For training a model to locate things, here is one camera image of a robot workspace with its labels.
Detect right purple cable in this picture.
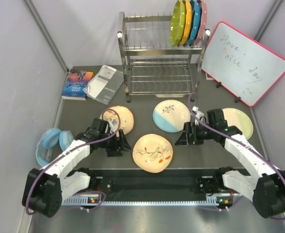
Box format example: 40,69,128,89
188,92,285,220

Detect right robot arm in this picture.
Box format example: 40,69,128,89
175,106,285,220

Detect grey white booklet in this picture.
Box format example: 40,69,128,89
83,65,124,105

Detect steel two-tier dish rack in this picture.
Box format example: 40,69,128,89
117,12,210,102

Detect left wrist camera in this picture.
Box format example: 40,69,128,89
108,119,119,133

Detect blue polka dot plate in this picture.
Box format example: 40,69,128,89
186,0,201,46

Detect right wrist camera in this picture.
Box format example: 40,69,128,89
192,106,204,120

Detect light blue headphones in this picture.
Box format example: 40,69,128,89
35,128,74,167

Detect beige bird plate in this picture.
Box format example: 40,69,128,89
99,105,134,135
132,134,174,173

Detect pink framed whiteboard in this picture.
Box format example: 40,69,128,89
202,21,285,107

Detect blue orange paperback book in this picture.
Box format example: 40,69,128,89
62,69,94,100

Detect purple cable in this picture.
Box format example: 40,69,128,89
25,108,122,216
188,92,285,220

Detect green polka dot plate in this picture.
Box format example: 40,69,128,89
170,0,186,47

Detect grey slotted cable duct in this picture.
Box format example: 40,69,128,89
62,195,233,206

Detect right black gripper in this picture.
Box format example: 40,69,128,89
174,122,215,146

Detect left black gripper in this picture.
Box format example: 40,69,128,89
99,129,133,157

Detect cream green plate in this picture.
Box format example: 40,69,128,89
223,108,253,140

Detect white blue leaf plate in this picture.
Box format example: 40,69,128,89
153,100,191,133

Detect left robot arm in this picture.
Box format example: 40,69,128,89
22,118,132,217

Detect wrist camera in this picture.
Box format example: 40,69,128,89
108,119,119,133
192,106,204,120

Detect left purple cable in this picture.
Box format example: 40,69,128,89
25,108,122,216

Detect pink polka dot plate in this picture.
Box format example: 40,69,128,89
193,0,207,45

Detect yellow polka dot plate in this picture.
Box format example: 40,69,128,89
180,0,192,46

